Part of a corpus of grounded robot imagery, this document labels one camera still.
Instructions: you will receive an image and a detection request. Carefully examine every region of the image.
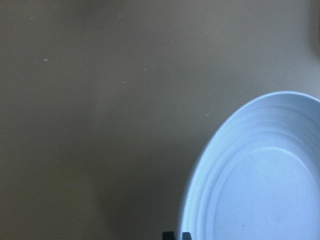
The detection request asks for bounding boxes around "blue plate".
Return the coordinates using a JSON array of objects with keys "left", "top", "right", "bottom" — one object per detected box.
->
[{"left": 176, "top": 91, "right": 320, "bottom": 240}]

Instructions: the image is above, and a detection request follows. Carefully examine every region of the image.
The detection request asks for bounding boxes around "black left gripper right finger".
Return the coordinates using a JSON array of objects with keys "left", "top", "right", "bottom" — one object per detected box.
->
[{"left": 181, "top": 232, "right": 191, "bottom": 240}]

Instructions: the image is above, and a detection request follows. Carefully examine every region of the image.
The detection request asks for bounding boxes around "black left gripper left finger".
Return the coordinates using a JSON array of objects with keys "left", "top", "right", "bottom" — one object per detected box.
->
[{"left": 162, "top": 231, "right": 175, "bottom": 240}]

